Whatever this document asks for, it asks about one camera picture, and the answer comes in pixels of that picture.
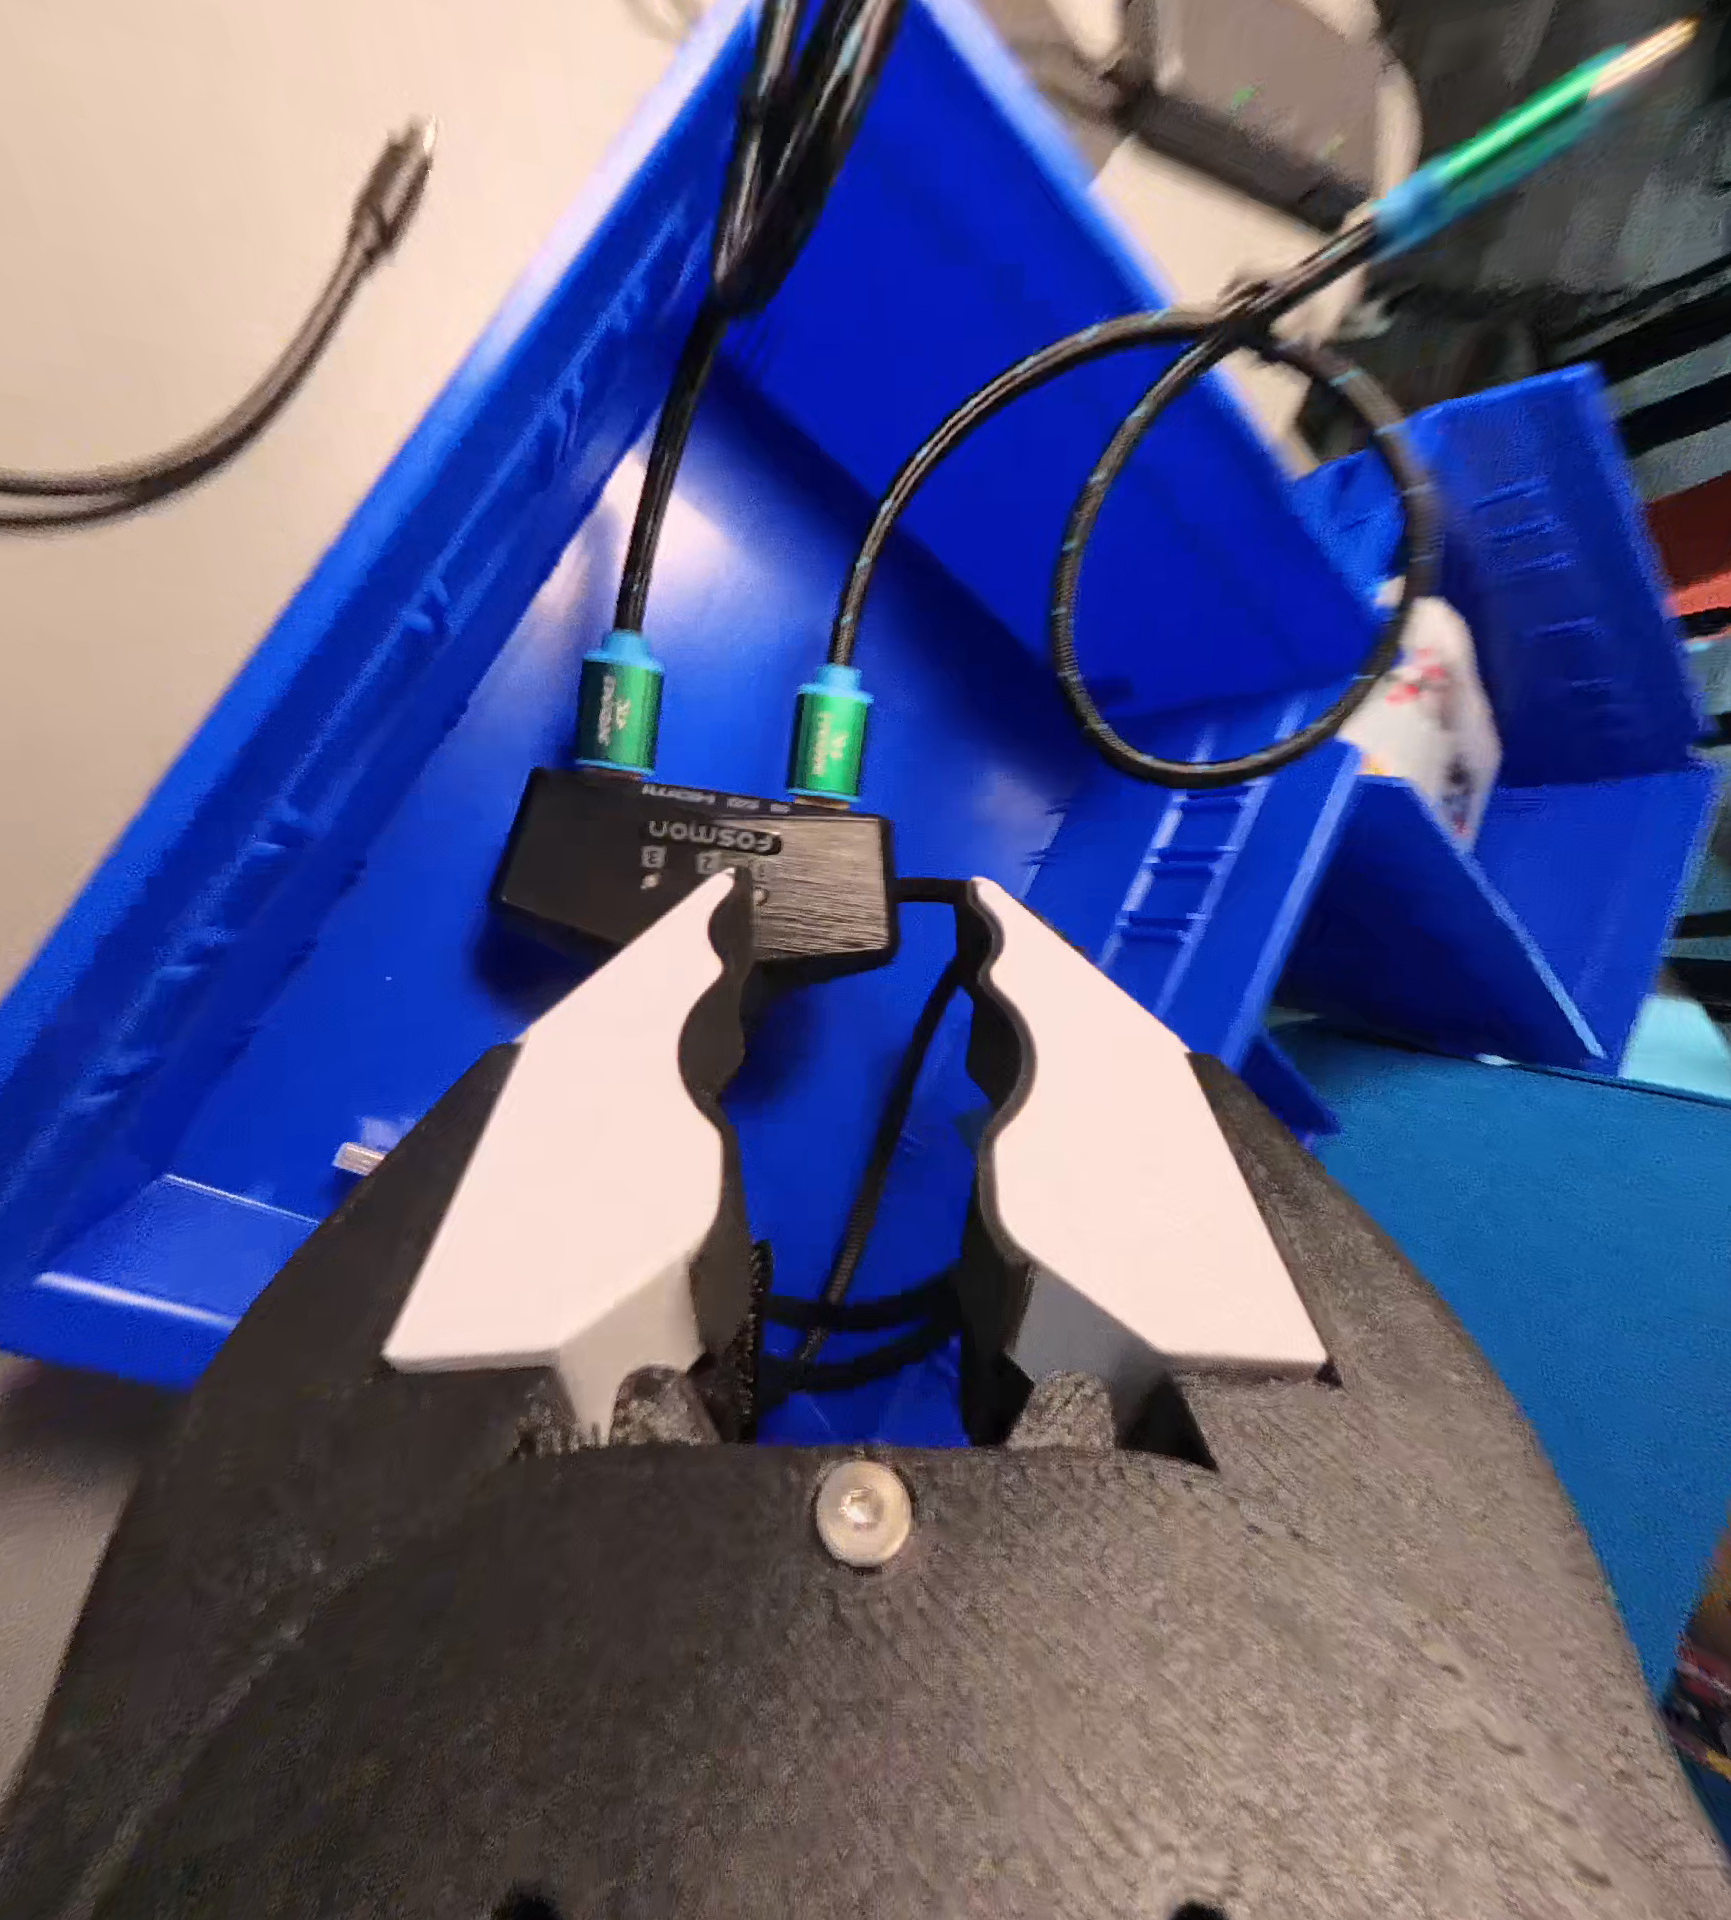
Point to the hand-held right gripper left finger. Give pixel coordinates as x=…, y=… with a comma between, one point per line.
x=567, y=1200

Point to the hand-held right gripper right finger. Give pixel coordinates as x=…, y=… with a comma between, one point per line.
x=1150, y=1200

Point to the black hdmi switch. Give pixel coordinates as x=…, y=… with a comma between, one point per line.
x=837, y=901

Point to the white printed packet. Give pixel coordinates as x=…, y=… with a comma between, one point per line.
x=1436, y=720

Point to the blue plastic bin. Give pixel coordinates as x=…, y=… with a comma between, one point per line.
x=1540, y=524
x=355, y=751

